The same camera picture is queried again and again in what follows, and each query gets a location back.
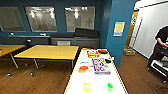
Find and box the brown cardboard box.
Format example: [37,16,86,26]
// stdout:
[123,48,136,57]

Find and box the green plastic bowl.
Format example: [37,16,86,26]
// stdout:
[105,82,115,93]

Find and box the red flat object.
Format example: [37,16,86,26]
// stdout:
[97,48,109,54]

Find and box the black wheeled cart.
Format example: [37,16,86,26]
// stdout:
[149,58,168,81]

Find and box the yellow framed wall poster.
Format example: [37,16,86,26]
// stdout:
[113,21,126,37]

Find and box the brown wooden door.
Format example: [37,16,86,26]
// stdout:
[125,10,140,48]

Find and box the interior glass window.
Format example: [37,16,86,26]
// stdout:
[0,6,26,33]
[64,5,96,33]
[24,6,58,33]

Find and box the white-top yellow gaming table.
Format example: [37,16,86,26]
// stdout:
[63,47,130,94]

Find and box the black flat object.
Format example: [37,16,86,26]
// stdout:
[104,58,113,64]

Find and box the dark grey long sofa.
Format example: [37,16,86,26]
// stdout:
[0,34,52,48]

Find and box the light grey rectangular cushion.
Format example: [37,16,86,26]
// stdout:
[57,40,71,47]

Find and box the orange plastic bowl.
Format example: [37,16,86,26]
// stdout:
[77,66,90,74]

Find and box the person in dark clothes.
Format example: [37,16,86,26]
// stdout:
[147,26,168,70]

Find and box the yellow wooden table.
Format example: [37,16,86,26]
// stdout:
[0,44,26,70]
[13,44,80,70]

